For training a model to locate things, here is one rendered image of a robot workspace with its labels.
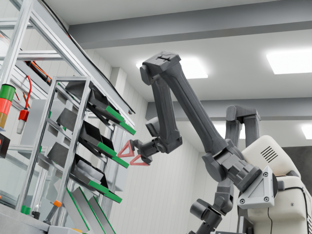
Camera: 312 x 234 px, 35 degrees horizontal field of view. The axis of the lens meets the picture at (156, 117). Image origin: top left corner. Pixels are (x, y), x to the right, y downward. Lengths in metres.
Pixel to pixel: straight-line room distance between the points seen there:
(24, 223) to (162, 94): 0.60
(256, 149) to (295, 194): 0.21
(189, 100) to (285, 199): 0.42
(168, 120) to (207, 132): 0.24
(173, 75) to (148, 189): 9.65
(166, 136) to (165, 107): 0.14
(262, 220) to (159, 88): 0.53
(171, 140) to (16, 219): 0.67
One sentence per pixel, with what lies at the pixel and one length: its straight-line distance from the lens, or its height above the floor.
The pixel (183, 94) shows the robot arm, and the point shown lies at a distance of 1.53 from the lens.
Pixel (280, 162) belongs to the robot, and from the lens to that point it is 1.66.
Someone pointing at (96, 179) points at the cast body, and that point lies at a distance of 2.03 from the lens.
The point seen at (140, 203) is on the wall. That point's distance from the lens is 10.84.
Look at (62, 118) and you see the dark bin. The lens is 2.21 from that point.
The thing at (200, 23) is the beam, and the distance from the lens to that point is 7.49.
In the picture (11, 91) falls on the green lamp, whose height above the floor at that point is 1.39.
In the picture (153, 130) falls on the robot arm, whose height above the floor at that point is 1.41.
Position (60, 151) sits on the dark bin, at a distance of 2.14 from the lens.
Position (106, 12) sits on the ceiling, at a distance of 8.18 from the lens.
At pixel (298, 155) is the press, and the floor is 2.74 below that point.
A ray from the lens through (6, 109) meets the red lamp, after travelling 1.79.
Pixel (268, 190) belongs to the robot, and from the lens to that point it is 1.49.
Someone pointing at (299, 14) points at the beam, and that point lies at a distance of 7.09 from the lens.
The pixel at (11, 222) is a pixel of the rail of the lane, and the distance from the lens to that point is 1.40.
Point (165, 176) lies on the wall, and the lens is 11.83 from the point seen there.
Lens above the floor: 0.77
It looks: 21 degrees up
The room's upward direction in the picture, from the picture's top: 11 degrees clockwise
